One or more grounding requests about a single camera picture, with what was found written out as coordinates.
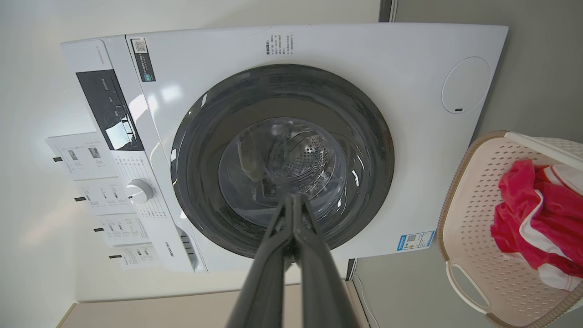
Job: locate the black washing machine display panel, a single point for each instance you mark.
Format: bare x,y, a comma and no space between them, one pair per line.
107,105

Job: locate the round white filter cover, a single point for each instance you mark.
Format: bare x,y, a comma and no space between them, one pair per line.
465,84

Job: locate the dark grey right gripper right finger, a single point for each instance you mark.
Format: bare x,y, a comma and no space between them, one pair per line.
323,287

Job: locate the beige perforated plastic laundry basket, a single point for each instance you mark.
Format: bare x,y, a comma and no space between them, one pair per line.
473,205

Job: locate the white instruction paper sheet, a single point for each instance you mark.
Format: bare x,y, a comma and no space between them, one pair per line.
102,196
122,229
82,155

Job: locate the red and white garment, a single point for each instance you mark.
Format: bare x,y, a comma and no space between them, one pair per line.
555,214

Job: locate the white front-load washing machine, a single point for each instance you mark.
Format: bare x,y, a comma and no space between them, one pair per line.
387,68

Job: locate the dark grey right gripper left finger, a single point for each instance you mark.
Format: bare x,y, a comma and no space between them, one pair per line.
262,282

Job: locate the round dark washing machine door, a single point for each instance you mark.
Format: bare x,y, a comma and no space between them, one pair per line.
205,118

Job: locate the blue energy label sticker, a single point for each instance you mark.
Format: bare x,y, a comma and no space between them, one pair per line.
415,240

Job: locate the dark QR code sticker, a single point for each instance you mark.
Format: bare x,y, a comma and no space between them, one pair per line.
143,59

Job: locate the white washing machine dial knob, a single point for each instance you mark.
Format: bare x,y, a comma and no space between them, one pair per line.
139,191

